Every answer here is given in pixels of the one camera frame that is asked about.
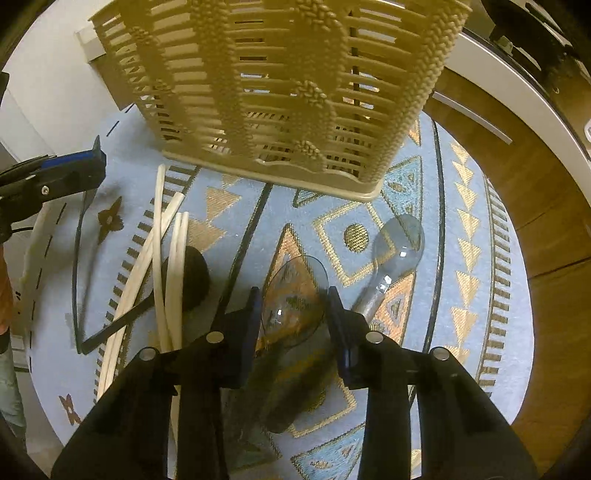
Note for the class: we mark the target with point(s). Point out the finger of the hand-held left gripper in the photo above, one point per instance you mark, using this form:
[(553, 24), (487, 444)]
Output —
[(23, 171), (74, 177)]

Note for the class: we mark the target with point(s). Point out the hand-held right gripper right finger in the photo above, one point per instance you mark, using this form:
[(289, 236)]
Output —
[(339, 337)]

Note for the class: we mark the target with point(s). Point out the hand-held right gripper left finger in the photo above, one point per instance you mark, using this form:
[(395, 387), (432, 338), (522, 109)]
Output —
[(249, 332)]

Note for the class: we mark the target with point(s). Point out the white plastic utensil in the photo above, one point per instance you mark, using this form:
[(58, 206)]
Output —
[(34, 244)]

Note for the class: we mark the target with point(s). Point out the clear plastic spoon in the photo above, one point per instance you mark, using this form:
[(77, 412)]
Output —
[(399, 244), (295, 295)]

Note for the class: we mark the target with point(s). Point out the black plastic spoon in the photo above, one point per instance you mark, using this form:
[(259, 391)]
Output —
[(196, 281)]

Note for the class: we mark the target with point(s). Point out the beige plastic utensil basket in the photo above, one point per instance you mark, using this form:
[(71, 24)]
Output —
[(277, 92)]

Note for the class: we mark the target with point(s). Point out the white appliance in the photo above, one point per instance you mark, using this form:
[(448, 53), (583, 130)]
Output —
[(46, 92)]

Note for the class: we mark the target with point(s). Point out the blue patterned round mat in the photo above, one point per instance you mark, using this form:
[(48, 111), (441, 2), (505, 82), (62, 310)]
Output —
[(323, 230)]

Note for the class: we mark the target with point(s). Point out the person's grey pants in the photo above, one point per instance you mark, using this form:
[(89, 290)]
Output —
[(9, 387)]

